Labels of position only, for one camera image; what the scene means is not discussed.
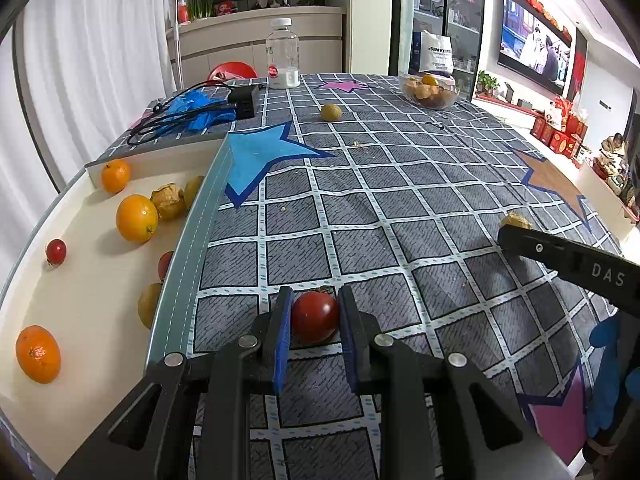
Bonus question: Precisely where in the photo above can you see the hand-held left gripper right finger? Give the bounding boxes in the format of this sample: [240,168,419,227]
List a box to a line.
[337,285,576,480]

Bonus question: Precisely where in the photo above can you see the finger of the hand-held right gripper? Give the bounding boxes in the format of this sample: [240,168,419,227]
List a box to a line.
[497,224,583,281]

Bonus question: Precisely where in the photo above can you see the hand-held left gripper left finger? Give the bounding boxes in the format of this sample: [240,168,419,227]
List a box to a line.
[55,286,295,480]

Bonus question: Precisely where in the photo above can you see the wrinkled yellow passion fruit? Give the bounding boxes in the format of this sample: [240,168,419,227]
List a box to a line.
[499,211,533,231]
[151,183,188,221]

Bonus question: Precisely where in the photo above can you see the round orange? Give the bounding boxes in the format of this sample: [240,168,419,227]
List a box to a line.
[115,194,159,244]

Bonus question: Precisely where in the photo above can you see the white tray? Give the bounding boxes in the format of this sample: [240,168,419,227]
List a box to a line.
[0,137,233,471]

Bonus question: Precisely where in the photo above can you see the orange mandarin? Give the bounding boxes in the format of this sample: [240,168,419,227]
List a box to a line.
[15,325,62,385]
[101,159,132,194]

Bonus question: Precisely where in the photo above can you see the person's right hand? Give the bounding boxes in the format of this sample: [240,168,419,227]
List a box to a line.
[586,314,640,441]

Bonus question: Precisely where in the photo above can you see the white low cabinet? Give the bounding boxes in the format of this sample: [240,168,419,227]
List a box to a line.
[577,160,640,223]

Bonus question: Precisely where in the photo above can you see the stack of red gift boxes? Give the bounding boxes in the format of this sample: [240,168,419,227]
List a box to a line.
[530,97,593,161]

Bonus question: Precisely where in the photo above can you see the colourful shelf ornaments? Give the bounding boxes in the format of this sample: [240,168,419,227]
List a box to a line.
[592,132,640,201]

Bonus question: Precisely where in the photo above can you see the yellow round citrus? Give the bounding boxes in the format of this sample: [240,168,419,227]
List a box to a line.
[137,282,164,330]

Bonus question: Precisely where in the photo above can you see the white television console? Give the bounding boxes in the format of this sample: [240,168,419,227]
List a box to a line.
[472,91,541,121]

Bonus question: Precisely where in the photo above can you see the glass bowl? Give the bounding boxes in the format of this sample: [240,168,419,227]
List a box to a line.
[398,72,460,111]

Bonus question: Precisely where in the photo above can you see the white shopping bag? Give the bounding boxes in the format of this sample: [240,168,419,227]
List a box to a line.
[417,30,456,77]

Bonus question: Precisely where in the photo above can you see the black power adapter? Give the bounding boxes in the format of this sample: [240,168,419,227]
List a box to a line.
[227,85,261,118]

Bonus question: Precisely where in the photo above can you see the blue plastic bag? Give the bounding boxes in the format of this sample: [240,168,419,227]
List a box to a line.
[155,91,236,136]

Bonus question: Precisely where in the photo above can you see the glass door cabinet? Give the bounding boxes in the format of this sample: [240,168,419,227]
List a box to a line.
[392,0,486,101]

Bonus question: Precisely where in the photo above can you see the red stool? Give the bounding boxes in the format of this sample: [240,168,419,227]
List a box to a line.
[207,61,258,82]

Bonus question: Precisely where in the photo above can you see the clear plastic bottle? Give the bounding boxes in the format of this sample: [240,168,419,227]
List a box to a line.
[265,17,301,90]

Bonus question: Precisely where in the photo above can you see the white counter cabinet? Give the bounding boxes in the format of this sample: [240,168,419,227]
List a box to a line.
[172,6,347,92]

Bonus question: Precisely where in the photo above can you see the white curtain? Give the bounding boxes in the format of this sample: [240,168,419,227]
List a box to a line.
[0,0,178,281]

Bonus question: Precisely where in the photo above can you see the white mop pole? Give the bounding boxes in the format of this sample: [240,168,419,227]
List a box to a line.
[171,0,183,92]

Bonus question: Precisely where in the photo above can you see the red wall banner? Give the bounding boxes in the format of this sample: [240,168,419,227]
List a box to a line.
[570,30,590,106]

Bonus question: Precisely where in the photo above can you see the wall television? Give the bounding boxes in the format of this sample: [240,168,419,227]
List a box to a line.
[497,0,573,97]

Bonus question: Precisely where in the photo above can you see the row of red wall ornaments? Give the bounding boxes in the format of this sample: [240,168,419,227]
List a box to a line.
[504,0,572,43]

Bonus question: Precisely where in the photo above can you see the black cable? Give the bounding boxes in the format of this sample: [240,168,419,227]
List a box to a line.
[126,79,236,147]

